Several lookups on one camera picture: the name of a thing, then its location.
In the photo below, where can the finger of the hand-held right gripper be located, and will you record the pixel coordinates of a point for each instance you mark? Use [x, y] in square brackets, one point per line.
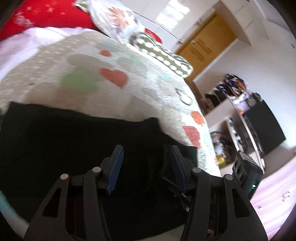
[173, 187]

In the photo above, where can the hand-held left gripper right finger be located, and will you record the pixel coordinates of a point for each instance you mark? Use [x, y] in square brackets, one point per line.
[179, 171]

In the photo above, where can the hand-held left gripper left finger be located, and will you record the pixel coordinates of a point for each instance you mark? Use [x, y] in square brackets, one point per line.
[115, 171]

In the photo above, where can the black pants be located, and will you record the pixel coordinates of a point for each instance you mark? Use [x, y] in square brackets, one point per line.
[69, 143]

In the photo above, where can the yellow object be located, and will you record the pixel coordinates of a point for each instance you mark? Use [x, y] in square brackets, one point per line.
[221, 162]

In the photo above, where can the black flat panel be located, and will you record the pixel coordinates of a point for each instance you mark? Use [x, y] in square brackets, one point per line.
[266, 127]

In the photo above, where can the white shelf unit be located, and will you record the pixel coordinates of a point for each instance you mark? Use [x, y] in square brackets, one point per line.
[222, 111]

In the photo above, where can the pile of clutter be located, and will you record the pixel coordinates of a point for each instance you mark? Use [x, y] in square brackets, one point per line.
[231, 85]

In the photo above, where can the patterned quilted bedspread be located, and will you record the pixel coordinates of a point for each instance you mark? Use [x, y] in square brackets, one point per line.
[81, 76]

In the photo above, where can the green pillow with white pattern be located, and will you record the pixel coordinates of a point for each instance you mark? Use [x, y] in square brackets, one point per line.
[161, 53]

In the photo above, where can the wooden door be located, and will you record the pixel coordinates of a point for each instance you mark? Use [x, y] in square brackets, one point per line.
[208, 48]

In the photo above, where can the plain red pillow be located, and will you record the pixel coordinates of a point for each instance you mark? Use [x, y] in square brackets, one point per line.
[153, 34]

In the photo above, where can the white floral pillow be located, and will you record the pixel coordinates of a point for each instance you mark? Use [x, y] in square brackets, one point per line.
[113, 20]

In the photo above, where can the white overhead cabinet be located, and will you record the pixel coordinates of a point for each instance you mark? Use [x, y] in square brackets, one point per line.
[242, 18]

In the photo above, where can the white blanket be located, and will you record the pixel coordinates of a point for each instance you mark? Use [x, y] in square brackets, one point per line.
[23, 46]

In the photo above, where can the glossy white wardrobe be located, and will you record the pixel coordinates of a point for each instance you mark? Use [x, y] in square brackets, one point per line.
[166, 14]

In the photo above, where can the red printed bolster pillow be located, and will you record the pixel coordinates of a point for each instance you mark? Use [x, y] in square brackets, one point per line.
[46, 16]

